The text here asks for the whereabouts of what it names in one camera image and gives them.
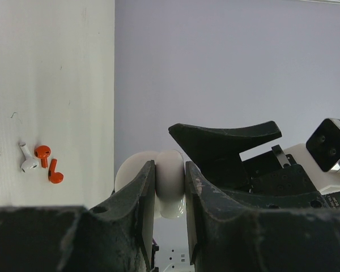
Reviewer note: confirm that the orange earbud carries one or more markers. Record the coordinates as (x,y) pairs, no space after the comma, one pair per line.
(53,176)
(43,152)

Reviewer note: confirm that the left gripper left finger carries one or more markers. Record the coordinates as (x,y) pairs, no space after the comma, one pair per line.
(121,227)

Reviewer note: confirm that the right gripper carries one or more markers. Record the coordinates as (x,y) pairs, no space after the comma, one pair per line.
(216,152)

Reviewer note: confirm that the white earbud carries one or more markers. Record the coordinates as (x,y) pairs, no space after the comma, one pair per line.
(30,163)

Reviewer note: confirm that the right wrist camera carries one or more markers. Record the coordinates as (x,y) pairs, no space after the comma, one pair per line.
(320,156)

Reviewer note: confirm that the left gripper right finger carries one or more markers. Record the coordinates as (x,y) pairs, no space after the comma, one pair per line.
(221,231)

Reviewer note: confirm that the orange earbud left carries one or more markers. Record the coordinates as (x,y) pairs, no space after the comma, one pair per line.
(43,152)

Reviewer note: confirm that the orange earbud right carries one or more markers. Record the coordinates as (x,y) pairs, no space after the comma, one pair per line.
(53,176)

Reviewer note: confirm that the white earbud charging case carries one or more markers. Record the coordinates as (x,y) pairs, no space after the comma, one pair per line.
(169,180)

